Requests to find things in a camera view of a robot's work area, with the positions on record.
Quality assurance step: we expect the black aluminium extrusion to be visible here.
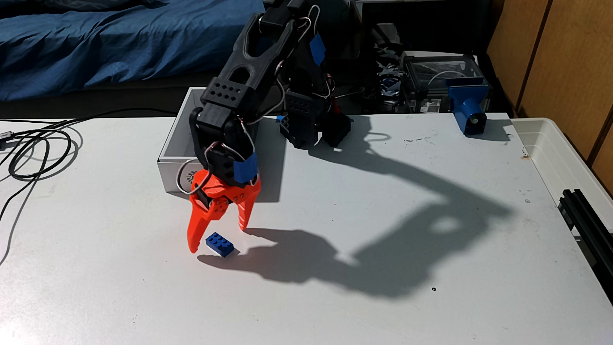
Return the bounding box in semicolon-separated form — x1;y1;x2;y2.
557;189;613;303

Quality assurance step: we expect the blue toy brick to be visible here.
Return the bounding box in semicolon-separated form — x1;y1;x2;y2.
205;232;235;258

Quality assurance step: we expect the wooden cabinet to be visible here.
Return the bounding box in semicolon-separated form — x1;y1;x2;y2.
485;0;613;197

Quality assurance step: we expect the black coiled cable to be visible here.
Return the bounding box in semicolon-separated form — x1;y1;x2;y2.
0;108;178;266

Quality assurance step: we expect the blue duvet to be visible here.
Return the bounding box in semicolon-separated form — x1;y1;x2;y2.
0;0;265;102

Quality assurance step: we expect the white cardboard box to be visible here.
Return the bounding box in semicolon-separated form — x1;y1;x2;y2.
157;86;261;194

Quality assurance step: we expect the blue printed clamp mount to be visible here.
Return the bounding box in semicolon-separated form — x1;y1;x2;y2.
446;79;490;137

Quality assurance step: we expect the clear plastic case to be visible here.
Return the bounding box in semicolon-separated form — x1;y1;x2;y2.
399;50;487;115

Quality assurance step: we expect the white plastic bin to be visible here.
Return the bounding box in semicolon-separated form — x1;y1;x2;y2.
511;117;613;232

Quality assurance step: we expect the grey mattress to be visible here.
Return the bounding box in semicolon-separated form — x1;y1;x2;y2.
0;71;226;120

